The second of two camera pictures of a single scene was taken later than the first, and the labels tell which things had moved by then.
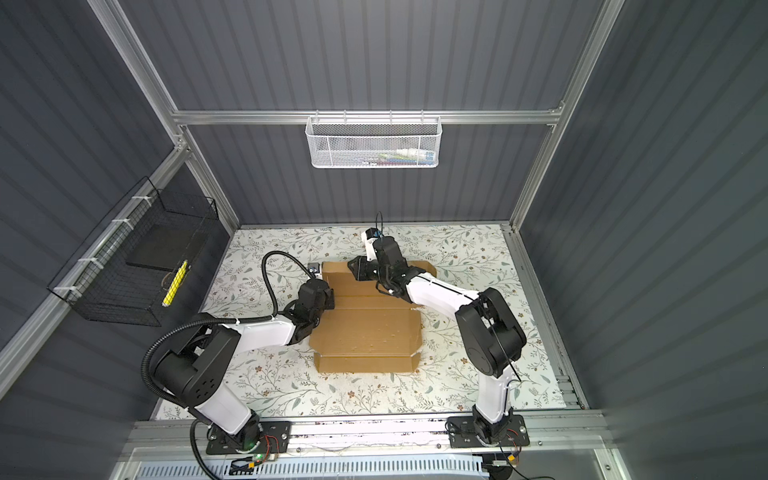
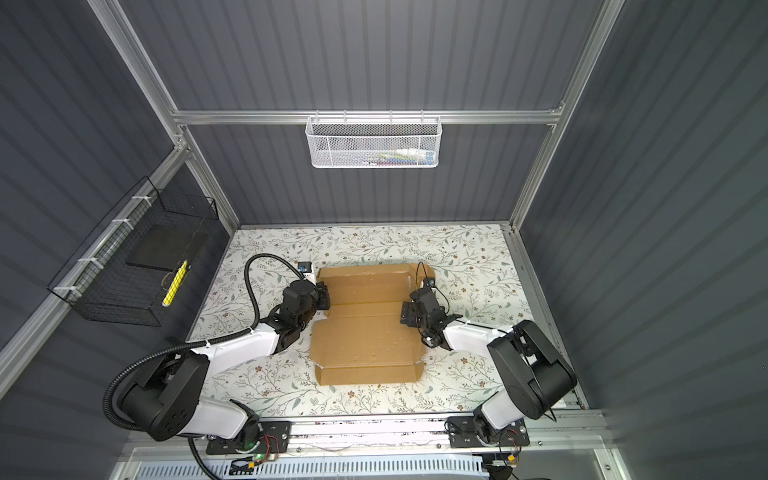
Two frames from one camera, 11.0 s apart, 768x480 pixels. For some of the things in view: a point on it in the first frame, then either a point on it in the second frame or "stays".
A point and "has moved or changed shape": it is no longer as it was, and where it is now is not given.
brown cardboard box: x=368 y=330 has moved or changed shape
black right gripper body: x=384 y=277 → x=413 y=319
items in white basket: x=402 y=157 stays
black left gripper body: x=328 y=302 stays
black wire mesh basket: x=125 y=271 stays
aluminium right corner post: x=605 y=19 stays
